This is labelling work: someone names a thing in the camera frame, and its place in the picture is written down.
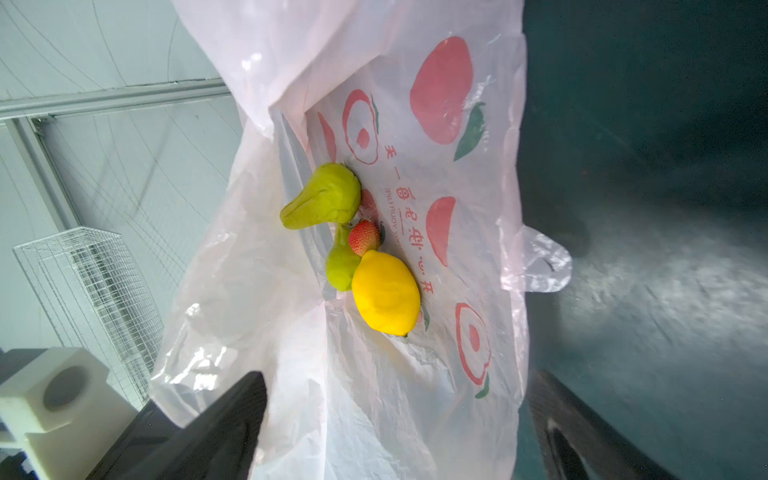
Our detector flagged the green pear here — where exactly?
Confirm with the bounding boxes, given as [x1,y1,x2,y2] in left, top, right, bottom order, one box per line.
[280,163,362,230]
[325,225,361,292]

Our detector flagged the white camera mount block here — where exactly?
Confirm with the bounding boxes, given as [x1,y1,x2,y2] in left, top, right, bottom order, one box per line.
[1,347,137,479]

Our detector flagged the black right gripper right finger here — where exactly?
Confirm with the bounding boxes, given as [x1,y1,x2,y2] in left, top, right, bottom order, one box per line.
[527,370,674,479]

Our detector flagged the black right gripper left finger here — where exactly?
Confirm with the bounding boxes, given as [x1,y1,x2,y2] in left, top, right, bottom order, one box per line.
[88,371,268,479]

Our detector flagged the red strawberry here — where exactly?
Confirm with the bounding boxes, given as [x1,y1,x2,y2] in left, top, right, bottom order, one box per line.
[348,220,381,257]

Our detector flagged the aluminium crossbar rail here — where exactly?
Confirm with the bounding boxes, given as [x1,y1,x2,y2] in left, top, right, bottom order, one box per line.
[1,79,230,121]

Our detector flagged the yellow lemon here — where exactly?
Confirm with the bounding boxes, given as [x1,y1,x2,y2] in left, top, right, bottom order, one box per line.
[352,250,421,337]

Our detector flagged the green table mat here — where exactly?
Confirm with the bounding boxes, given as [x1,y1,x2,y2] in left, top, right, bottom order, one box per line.
[518,1,767,479]

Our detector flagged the white wire basket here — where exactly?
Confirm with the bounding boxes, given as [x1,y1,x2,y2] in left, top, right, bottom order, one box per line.
[13,227,163,410]

